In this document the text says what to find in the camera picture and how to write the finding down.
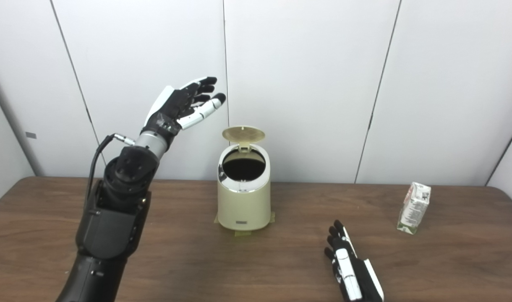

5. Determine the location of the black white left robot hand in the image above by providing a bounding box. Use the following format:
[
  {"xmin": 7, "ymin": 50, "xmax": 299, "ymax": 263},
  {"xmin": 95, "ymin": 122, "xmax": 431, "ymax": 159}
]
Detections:
[{"xmin": 144, "ymin": 76, "xmax": 227, "ymax": 145}]

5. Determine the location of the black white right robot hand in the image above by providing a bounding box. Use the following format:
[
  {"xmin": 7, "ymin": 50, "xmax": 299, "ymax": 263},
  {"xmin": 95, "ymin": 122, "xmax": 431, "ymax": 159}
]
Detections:
[{"xmin": 324, "ymin": 220, "xmax": 385, "ymax": 302}]

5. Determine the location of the cream-colored round bin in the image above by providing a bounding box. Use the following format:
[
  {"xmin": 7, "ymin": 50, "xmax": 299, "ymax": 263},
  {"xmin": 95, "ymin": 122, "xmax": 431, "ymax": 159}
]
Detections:
[{"xmin": 217, "ymin": 143, "xmax": 272, "ymax": 231}]

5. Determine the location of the white green milk carton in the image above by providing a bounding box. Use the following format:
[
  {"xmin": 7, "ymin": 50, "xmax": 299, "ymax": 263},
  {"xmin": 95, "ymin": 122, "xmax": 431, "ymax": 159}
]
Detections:
[{"xmin": 397, "ymin": 182, "xmax": 431, "ymax": 234}]

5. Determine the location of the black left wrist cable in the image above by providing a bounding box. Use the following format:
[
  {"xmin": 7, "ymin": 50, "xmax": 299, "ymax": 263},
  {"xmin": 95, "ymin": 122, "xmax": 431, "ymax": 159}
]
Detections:
[{"xmin": 85, "ymin": 133, "xmax": 136, "ymax": 206}]

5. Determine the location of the cream round bin lid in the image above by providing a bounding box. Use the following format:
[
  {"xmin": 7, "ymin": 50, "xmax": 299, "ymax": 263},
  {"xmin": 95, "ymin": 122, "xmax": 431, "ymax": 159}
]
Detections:
[{"xmin": 222, "ymin": 125, "xmax": 266, "ymax": 152}]

